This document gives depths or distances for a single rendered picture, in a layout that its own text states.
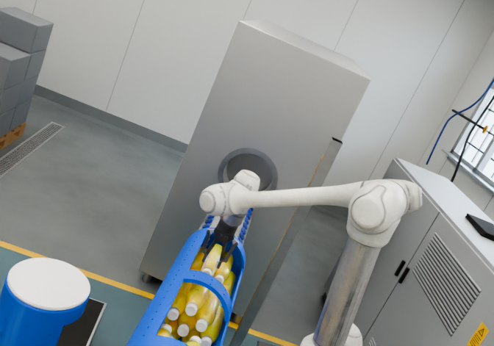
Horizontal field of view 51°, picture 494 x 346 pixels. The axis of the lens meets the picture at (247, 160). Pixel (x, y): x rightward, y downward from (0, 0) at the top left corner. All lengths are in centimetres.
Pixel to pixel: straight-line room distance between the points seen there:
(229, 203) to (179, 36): 476
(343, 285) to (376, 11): 515
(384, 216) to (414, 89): 534
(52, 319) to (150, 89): 488
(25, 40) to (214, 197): 358
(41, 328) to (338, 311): 97
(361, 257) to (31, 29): 400
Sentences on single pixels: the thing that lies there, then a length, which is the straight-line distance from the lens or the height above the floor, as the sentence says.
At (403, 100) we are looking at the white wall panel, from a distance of 673.
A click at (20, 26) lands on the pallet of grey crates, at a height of 112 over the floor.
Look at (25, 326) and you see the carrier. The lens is 191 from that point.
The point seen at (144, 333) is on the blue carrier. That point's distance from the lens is 162.
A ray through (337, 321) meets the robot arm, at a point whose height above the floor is 142.
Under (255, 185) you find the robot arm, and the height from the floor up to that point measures 158.
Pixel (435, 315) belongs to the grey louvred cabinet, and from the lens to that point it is 320.
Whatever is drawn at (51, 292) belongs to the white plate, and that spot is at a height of 104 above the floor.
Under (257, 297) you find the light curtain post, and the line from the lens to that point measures 296.
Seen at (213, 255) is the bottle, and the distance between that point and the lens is 213.
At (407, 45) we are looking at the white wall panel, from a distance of 663.
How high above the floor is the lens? 220
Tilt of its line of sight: 17 degrees down
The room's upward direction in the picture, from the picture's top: 24 degrees clockwise
